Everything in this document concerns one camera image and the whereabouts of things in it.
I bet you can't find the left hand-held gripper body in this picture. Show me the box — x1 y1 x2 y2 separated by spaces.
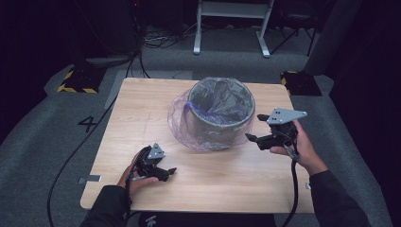
135 142 166 178

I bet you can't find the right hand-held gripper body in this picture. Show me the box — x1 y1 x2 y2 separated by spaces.
267 107 308 148

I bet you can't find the green plastic bin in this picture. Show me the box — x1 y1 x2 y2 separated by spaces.
185 77 256 151

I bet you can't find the purple plastic bag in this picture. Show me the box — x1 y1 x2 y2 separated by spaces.
166 76 257 152

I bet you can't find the person's left hand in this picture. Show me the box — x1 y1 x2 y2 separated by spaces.
116 152 160 197

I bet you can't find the person's right hand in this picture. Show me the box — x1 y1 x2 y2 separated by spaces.
269 119 329 177

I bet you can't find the yellow-black striped base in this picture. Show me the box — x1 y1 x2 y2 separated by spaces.
280 70 323 97
57 65 107 95

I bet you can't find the grey tape strip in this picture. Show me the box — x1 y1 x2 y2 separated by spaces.
78 174 103 184

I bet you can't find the person's dark clothing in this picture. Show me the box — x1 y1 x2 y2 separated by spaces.
137 211 279 227

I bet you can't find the black tripod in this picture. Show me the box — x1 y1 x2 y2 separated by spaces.
270 12 318 58

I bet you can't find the grey column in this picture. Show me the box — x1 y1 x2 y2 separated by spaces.
303 0 363 77

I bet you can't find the white metal stand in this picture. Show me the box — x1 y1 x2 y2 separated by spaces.
192 0 275 60

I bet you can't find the left hand-held gripper cable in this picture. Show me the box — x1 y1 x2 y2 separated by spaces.
123 174 135 223

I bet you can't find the hand-held gripper cable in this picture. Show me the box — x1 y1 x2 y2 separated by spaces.
281 133 301 227
123 174 135 223

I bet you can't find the right hand-held gripper cable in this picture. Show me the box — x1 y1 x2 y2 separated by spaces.
281 133 301 227

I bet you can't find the long black floor cable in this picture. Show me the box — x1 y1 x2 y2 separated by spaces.
46 50 144 227

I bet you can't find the bundle of floor cables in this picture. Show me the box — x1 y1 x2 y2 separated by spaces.
141 23 197 50

